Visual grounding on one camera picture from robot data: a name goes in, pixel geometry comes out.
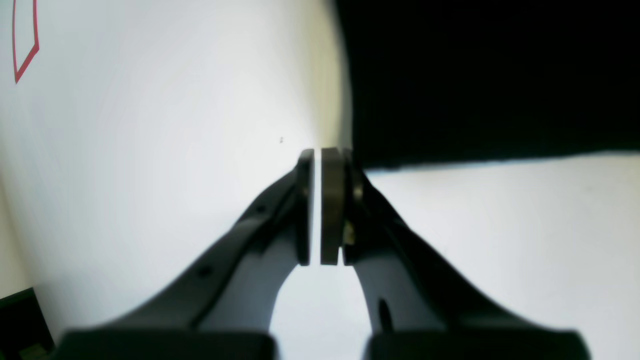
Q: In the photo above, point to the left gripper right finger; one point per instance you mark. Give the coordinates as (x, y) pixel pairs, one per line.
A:
(419, 306)

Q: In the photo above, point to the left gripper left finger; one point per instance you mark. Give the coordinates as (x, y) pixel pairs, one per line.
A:
(221, 306)

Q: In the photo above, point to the black T-shirt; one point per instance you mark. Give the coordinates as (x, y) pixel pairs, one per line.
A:
(447, 81)

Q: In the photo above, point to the red triangle warning sticker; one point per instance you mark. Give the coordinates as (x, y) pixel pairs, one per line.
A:
(24, 35)

